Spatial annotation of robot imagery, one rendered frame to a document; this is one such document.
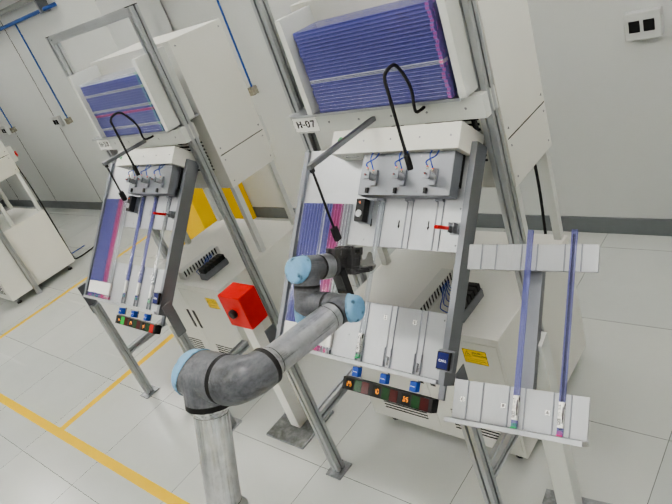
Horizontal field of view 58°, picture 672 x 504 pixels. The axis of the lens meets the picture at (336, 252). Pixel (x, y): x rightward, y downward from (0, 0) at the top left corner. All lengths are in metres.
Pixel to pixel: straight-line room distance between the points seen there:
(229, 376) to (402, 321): 0.68
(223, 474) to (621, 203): 2.64
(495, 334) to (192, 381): 1.04
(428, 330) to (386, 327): 0.15
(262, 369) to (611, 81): 2.40
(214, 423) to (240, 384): 0.16
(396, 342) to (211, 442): 0.66
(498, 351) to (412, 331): 0.35
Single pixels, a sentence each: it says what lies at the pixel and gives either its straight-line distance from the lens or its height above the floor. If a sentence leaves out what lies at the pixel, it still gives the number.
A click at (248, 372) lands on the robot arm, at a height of 1.14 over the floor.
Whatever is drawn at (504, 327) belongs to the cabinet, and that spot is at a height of 0.62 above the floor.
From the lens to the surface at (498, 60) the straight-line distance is 1.96.
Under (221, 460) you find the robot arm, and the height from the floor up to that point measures 0.93.
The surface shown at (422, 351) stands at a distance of 1.81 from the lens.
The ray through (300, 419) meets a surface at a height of 0.05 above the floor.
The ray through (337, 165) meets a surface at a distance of 2.13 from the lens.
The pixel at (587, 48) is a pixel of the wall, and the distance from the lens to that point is 3.26.
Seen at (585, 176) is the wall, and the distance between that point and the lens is 3.53.
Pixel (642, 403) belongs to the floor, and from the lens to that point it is 2.65.
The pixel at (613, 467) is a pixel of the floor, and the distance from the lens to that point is 2.45.
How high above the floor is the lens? 1.89
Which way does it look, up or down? 27 degrees down
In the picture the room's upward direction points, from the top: 21 degrees counter-clockwise
